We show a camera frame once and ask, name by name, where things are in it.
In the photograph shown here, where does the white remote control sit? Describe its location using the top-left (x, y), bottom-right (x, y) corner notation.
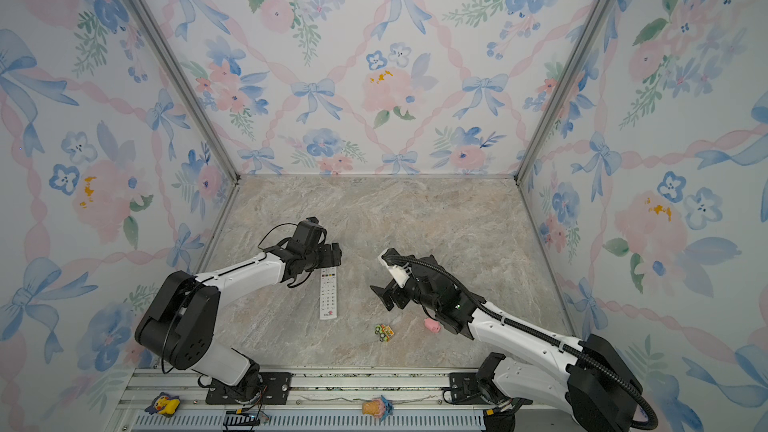
top-left (319, 267), bottom-right (338, 321)

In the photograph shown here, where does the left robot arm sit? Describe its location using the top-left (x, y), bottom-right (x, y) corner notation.
top-left (134, 242), bottom-right (342, 386)

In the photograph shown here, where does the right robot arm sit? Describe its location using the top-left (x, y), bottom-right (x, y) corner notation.
top-left (372, 248), bottom-right (659, 431)

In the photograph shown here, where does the green yellow battery pack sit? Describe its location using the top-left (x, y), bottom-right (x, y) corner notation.
top-left (374, 324), bottom-right (394, 342)

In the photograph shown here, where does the pink pig toy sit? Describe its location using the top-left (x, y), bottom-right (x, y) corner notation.
top-left (423, 318), bottom-right (442, 333)

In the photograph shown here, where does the pink blue plush toy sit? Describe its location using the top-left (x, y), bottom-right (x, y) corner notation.
top-left (361, 396), bottom-right (394, 421)

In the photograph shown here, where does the yellow duck toy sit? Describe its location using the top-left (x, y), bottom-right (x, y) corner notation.
top-left (144, 393), bottom-right (181, 417)

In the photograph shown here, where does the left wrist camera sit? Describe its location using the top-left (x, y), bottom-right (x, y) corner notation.
top-left (292, 217), bottom-right (326, 248)

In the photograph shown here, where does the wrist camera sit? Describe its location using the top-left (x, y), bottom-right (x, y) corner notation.
top-left (292, 217), bottom-right (326, 248)
top-left (378, 248), bottom-right (410, 288)

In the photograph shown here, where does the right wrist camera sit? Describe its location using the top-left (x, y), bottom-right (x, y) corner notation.
top-left (378, 248), bottom-right (410, 288)

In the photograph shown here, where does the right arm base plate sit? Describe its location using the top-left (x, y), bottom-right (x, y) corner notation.
top-left (448, 371), bottom-right (534, 406)

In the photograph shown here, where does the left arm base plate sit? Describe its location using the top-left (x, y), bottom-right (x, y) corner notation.
top-left (205, 372), bottom-right (293, 406)

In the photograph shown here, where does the aluminium front rail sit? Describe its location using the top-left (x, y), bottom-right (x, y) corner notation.
top-left (105, 367), bottom-right (581, 431)

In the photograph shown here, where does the black corrugated cable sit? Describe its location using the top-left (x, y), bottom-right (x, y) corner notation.
top-left (383, 254), bottom-right (659, 431)

